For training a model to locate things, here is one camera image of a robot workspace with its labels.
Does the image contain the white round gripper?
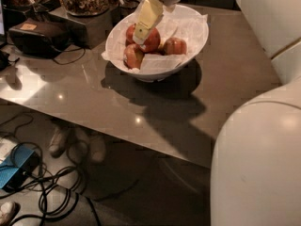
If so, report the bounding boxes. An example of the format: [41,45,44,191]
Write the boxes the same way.
[133,0,181,45]

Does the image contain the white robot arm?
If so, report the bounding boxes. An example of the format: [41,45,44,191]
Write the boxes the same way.
[210,0,301,226]

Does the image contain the left beige shoe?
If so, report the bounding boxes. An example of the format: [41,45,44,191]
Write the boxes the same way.
[48,126,71,158]

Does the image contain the large red top apple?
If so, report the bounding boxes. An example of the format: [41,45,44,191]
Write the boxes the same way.
[140,28,161,53]

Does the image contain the right beige shoe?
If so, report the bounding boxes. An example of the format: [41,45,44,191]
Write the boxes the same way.
[89,134,106,164]

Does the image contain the beige shoe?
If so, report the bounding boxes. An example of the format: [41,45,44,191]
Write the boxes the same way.
[48,126,71,158]
[89,134,106,164]

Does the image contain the white bowl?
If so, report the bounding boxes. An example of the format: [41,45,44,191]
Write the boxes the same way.
[104,3,210,83]

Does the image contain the dark cup with scoop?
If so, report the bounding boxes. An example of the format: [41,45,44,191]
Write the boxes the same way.
[111,0,141,21]

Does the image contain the red apple right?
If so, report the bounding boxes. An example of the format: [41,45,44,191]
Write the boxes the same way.
[164,38,187,55]

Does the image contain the white paper liner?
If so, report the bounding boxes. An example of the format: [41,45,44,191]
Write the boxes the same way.
[101,0,209,75]

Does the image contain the black floor cables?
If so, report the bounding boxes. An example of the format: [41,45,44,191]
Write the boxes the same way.
[0,112,102,226]

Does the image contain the red apple back left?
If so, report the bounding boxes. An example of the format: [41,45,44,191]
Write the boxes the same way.
[126,24,135,44]

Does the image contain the blue box on floor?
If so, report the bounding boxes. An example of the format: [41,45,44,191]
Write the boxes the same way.
[0,145,40,192]

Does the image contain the white shoe at corner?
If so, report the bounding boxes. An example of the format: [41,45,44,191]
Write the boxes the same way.
[0,202,16,226]

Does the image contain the dark grey box stand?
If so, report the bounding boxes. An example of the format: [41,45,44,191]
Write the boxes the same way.
[49,7,113,49]

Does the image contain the red-yellow apple front left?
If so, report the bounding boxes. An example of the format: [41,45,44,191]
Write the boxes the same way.
[123,43,144,69]

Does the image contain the black VR headset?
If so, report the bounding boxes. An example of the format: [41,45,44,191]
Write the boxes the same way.
[8,19,70,58]

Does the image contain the yellowish apple middle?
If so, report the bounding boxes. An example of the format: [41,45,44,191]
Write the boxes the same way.
[157,43,165,55]

